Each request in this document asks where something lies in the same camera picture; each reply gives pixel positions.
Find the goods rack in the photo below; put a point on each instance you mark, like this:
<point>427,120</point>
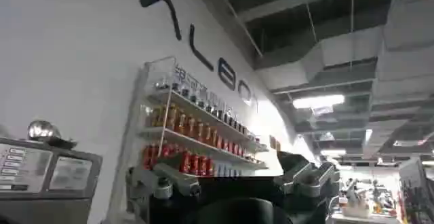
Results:
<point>417,195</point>

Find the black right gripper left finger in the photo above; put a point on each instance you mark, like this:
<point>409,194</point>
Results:
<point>176,179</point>

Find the cluttered white desk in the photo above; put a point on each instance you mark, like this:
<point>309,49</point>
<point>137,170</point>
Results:
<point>366,205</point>

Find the rectangular ceiling lamp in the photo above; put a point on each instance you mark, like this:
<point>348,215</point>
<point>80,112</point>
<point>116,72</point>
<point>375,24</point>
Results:
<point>318,101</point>

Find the grey dryer with control panel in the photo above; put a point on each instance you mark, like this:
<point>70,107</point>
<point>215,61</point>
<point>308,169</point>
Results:
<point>44,181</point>

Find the wall shelf with bottles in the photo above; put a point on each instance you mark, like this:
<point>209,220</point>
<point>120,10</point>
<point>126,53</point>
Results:
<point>200,133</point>

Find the shiny steel dome object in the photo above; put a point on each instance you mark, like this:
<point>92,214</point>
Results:
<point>42,131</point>

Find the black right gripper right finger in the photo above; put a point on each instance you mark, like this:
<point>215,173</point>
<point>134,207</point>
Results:
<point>305,178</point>

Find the small ceiling lamp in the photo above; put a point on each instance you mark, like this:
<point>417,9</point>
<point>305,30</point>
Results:
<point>333,152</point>

